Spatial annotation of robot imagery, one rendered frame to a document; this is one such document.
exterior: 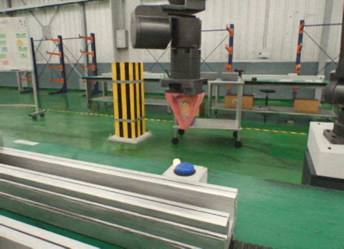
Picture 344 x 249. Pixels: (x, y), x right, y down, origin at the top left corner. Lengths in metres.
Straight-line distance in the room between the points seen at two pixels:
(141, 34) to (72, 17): 10.63
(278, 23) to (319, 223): 7.48
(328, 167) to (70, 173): 0.62
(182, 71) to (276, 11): 7.57
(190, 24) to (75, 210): 0.37
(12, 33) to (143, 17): 5.49
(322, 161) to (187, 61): 0.45
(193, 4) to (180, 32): 0.05
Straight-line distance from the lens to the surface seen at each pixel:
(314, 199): 0.62
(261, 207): 0.55
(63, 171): 0.56
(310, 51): 7.86
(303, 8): 7.96
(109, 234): 0.44
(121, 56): 3.67
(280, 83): 4.77
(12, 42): 5.89
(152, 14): 0.45
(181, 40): 0.45
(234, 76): 3.20
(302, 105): 5.11
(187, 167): 0.52
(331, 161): 0.74
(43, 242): 0.34
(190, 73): 0.45
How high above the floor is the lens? 1.06
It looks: 13 degrees down
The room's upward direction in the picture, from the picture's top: straight up
